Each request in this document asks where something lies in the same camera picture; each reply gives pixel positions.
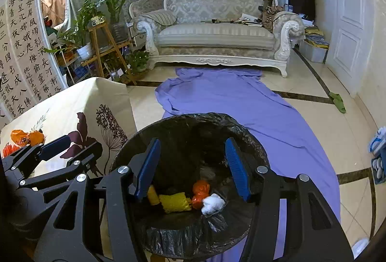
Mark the white and blue shoe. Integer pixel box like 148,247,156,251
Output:
368,127,386,154

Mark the black-bagged round bin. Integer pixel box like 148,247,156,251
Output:
110,113,270,254

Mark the ornate white armchair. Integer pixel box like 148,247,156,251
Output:
129,0,165,24

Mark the orange plastic bag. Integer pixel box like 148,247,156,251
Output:
2,129,46,158

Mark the calligraphy screen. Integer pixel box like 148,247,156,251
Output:
0,0,68,127

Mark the camouflage bag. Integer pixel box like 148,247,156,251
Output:
261,5,285,32

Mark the purple floor cloth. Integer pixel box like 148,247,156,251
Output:
155,67,341,262

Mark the grey shoe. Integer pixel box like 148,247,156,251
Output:
372,156,386,186

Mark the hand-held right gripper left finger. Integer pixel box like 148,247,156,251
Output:
33,138,162,262

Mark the yellow and blue cloth pile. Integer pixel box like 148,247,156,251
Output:
303,26,330,50

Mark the orange crumpled plastic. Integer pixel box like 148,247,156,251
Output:
191,180,211,210

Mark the striped cushion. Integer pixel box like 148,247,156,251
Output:
152,9,177,26

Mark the wooden plant stand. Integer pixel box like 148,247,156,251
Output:
81,22,137,85

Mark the dark plant pot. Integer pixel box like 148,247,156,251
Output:
110,22,130,43

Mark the white panel door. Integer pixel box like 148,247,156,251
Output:
327,0,374,97

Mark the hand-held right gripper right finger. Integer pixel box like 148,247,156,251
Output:
225,137,354,262

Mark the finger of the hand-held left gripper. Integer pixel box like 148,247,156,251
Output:
18,141,103,190
1,135,72,172

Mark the white crumpled tissue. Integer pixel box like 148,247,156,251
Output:
201,193,226,216

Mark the floral cream tablecloth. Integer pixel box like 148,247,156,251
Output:
0,77,138,250

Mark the small floor plant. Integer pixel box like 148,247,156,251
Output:
125,51,150,73

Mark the leafy plant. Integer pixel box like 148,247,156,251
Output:
45,0,104,54

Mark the white metal rack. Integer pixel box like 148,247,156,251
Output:
51,42,88,85

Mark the tall glossy-leaf plant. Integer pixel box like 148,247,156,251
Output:
97,0,133,24

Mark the white plant pot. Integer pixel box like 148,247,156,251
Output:
77,43,93,59

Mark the pile of papers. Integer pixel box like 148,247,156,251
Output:
234,13,263,27

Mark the clear storage box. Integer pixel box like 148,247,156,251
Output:
298,39,329,64

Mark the ornate white sofa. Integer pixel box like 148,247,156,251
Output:
133,0,305,78

